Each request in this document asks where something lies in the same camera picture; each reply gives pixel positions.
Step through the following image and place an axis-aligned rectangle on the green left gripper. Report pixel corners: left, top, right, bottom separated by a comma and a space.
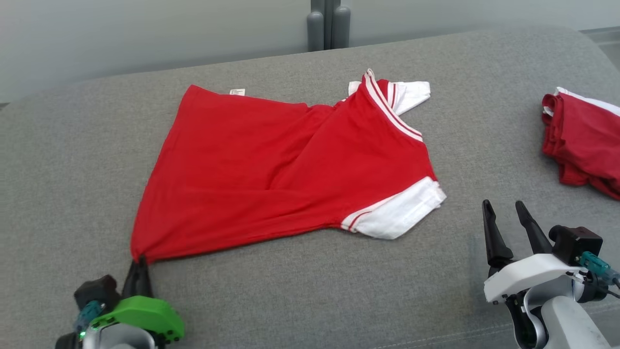
90, 257, 185, 342

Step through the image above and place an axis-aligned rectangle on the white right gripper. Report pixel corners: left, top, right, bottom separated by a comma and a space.
481, 199, 587, 304

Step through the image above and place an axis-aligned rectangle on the red white t-shirt with label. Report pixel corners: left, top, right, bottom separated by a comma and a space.
130, 68, 447, 265

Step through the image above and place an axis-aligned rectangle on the grey fabric sofa cushion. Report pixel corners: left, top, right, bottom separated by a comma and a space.
0, 25, 620, 349

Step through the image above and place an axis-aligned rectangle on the grey centre column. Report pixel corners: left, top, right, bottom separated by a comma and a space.
310, 0, 341, 50

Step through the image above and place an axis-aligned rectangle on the teal left cable connector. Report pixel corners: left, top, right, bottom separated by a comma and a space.
73, 301, 105, 335

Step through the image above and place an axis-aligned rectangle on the teal cable connector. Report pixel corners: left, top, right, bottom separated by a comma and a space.
579, 251, 620, 286
73, 301, 105, 335

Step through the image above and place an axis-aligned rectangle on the teal right cable connector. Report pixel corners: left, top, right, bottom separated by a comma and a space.
579, 251, 620, 286

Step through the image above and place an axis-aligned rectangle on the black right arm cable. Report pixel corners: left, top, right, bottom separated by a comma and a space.
601, 276, 620, 299

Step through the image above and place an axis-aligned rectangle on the grey rounded post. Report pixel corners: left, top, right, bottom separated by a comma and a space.
332, 5, 351, 49
306, 11, 324, 52

